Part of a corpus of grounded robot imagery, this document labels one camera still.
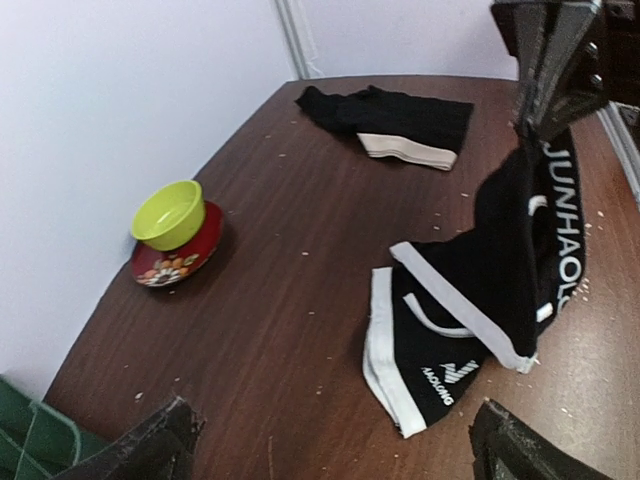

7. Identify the red floral plate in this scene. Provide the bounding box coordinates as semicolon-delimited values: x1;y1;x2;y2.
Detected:
130;201;224;288

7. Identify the black underwear beige waistband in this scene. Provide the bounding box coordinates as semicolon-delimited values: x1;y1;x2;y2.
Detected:
296;85;474;171

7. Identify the green plastic divider tray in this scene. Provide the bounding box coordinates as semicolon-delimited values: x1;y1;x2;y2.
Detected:
1;378;109;479

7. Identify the lime green plastic bowl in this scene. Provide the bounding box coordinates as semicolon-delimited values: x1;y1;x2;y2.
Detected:
131;180;206;251

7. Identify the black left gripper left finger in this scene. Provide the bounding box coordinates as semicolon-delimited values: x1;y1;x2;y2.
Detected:
56;397;204;480

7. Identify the aluminium frame post right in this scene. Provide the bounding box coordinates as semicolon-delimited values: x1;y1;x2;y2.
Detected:
274;0;311;80

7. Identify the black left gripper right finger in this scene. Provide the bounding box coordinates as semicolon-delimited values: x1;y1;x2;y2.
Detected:
469;398;607;480

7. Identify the black underwear white trim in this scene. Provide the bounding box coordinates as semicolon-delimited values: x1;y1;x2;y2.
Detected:
362;131;586;438

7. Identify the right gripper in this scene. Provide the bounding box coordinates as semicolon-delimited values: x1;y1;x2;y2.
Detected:
491;1;639;141

